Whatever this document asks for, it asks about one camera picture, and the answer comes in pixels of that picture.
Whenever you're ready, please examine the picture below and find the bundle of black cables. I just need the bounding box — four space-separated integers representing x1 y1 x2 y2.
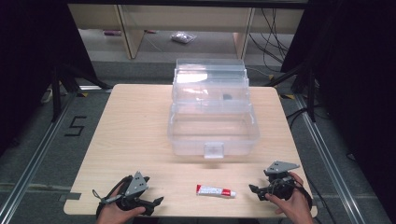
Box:
247 7 292 65

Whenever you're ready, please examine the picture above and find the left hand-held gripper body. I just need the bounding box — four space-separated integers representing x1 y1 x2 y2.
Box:
115 171 150 217

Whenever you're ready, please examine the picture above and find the aluminium floor rail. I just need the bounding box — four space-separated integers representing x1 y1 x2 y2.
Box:
293 92 368 224
0 90 79 224

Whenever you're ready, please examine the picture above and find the black curtain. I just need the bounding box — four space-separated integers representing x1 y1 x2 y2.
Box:
0 0 97 157
279 0 396 216

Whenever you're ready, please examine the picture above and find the grey wrist strap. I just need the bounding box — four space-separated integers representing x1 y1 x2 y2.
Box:
92 189 117 205

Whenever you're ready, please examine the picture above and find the person's left hand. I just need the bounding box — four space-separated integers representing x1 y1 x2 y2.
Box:
96 186 147 224

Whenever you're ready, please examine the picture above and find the black floor cable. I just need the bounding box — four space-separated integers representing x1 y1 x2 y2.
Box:
285 105 331 129

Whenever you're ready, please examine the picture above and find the wooden shelf unit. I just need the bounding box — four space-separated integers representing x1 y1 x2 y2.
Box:
67 3 304 60

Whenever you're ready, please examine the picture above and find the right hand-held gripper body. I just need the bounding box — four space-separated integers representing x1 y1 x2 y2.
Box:
263 161 301 201

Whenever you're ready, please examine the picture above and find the clear plastic storage box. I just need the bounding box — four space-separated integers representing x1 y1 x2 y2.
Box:
167 58 262 160

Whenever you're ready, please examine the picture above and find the person's right hand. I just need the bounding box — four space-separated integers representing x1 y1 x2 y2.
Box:
265 172 316 224

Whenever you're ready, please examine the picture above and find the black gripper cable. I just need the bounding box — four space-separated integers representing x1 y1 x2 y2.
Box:
95 175 132 218
292 178 313 210

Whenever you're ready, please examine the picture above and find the white and red tube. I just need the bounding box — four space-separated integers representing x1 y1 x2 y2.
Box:
195 184 237 199

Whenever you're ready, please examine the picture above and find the clear plastic bag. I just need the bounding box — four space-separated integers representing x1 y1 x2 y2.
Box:
169 31 198 45

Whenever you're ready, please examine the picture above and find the black metal stand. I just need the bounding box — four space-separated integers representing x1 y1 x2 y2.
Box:
263 60 318 123
50 62 114 123

